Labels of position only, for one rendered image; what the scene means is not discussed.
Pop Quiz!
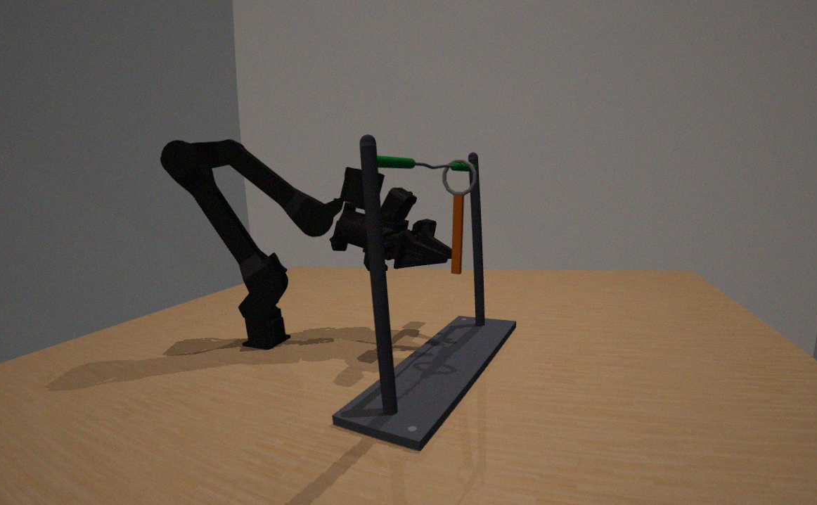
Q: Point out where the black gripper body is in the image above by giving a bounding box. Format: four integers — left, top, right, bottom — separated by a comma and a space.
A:
358, 219, 437, 271

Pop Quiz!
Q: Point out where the orange handle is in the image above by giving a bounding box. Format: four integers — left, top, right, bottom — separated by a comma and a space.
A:
442, 159, 477, 274

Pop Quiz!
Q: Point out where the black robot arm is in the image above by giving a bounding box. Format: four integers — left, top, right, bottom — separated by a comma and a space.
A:
160, 139, 417, 350

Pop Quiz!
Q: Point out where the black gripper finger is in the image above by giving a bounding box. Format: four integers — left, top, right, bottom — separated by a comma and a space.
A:
419, 224, 452, 259
394, 229, 448, 269

